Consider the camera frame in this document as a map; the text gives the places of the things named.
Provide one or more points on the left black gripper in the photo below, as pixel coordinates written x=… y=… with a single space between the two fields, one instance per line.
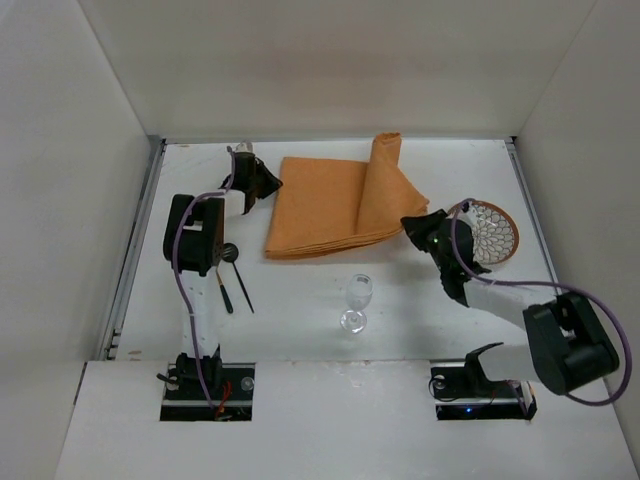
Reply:
x=257 y=182

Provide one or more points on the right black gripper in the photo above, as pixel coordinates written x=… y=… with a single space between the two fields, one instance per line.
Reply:
x=430 y=232

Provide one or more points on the orange cloth placemat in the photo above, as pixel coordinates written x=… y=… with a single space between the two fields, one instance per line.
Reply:
x=326 y=206

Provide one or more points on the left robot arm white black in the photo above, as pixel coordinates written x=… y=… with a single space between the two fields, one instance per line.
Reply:
x=193 y=246

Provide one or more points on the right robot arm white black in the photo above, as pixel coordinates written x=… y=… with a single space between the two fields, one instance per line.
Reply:
x=566 y=345

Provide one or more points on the patterned ceramic plate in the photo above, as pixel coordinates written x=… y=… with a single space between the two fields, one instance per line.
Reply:
x=496 y=237

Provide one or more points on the black slotted spoon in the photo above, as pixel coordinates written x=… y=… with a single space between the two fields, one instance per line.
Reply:
x=231 y=255

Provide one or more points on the clear wine glass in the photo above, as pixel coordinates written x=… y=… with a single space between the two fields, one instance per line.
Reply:
x=358 y=295

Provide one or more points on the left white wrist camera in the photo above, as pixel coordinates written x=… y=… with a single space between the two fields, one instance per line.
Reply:
x=243 y=147

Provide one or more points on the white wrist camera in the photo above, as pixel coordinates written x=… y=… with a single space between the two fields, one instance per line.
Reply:
x=466 y=212
x=243 y=147

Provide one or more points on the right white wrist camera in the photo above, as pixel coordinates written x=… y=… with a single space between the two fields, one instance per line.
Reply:
x=466 y=212

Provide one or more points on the gold fork black handle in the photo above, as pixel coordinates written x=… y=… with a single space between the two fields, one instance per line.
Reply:
x=225 y=296

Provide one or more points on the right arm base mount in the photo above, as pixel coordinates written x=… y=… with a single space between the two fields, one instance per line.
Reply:
x=462 y=391

